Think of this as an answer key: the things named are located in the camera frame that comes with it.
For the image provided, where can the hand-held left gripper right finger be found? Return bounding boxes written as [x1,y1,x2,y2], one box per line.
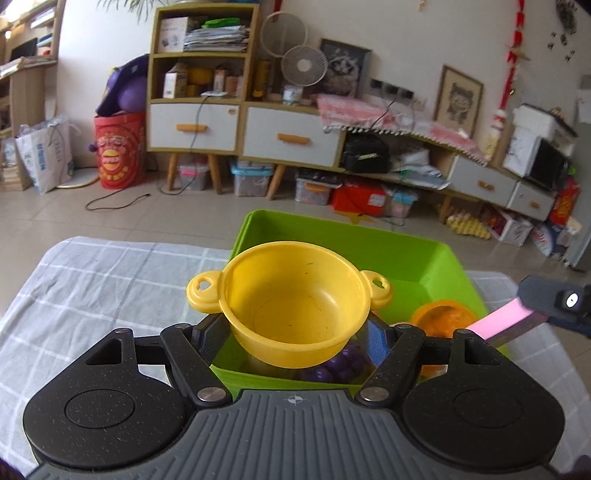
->
[355,320,509,409]

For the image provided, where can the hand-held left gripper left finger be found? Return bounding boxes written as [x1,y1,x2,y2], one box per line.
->
[83,314,234,409]

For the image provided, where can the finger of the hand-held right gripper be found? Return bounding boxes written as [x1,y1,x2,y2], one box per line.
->
[517,275,591,340]

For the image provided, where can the purple toy grapes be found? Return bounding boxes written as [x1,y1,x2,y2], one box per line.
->
[300,344,371,384]

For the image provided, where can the pink block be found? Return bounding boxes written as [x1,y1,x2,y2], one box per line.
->
[465,299,550,348]

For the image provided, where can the orange toy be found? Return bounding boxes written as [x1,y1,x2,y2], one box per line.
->
[409,299,478,379]

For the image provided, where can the yellow toy pot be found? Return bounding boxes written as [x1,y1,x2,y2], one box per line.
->
[186,242,394,368]

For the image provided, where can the green plastic box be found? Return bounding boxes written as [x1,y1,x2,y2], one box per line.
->
[210,209,511,393]

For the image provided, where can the blue printed bag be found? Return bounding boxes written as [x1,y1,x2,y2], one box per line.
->
[531,220,571,259]

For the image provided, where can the white crate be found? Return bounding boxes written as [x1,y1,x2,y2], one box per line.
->
[485,208,534,246]

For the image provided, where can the small white drawer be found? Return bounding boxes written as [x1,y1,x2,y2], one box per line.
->
[450,157,517,204]
[508,182,556,221]

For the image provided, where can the grey checked cloth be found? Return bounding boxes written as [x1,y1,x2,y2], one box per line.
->
[0,235,591,462]

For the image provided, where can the microwave oven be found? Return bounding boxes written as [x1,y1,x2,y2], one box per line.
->
[526,138,570,192]

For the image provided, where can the red box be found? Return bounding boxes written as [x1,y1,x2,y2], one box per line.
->
[331,180,389,217]

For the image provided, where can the wooden low tv stand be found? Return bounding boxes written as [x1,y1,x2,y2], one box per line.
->
[342,124,561,227]

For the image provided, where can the clear storage box pink lid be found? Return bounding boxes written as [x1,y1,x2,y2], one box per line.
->
[178,164,211,192]

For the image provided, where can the clear storage box blue lid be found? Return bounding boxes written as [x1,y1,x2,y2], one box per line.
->
[231,161,275,198]

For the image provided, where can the pile of documents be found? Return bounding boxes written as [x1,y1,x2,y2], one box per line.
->
[390,148,451,190]

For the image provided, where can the white foam box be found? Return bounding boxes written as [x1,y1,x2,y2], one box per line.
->
[512,105,578,144]

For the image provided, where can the black bag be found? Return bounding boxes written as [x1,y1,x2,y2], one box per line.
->
[342,131,391,174]

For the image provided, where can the large white drawer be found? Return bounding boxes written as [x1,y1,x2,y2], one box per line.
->
[150,104,240,151]
[243,107,343,168]

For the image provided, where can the red bucket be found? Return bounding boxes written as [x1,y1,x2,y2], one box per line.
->
[93,112,147,191]

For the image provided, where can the framed cartoon picture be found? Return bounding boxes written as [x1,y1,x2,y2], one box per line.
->
[434,65,485,139]

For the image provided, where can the round white floor base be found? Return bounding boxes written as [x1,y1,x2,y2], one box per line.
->
[55,167,100,190]

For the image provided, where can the pink checked table cloth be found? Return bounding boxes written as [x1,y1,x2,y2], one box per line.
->
[316,93,490,164]

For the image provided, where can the red hanging ornament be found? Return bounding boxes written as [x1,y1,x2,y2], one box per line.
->
[496,0,527,116]

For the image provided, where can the white paper bag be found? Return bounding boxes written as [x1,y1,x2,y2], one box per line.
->
[15,115,75,195]

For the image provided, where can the wooden drawer cabinet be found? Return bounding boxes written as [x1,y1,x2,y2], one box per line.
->
[239,99,348,200]

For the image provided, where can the white carton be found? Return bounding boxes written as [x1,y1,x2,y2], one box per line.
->
[163,71,188,99]

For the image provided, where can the wooden shelf cabinet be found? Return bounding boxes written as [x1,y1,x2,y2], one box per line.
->
[145,4,262,195]

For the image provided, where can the purple plush toy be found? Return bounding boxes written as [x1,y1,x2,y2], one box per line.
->
[96,54,151,117]

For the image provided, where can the yellow can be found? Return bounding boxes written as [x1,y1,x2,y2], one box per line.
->
[253,60,273,100]

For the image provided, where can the framed cat picture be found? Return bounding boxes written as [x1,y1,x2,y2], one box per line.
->
[318,38,373,100]

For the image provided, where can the white desk fan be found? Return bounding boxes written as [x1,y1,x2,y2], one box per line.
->
[281,45,329,106]

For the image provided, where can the stack of papers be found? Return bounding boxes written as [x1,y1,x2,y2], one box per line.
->
[184,25,250,52]

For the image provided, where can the wooden bookshelf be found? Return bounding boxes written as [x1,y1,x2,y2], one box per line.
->
[0,0,68,192]

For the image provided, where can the white round fan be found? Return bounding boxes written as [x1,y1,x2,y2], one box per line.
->
[259,11,308,100]

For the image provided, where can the black cable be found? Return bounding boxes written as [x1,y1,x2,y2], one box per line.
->
[85,193,152,212]

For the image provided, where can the wall socket strip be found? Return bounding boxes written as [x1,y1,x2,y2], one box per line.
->
[370,78,414,100]

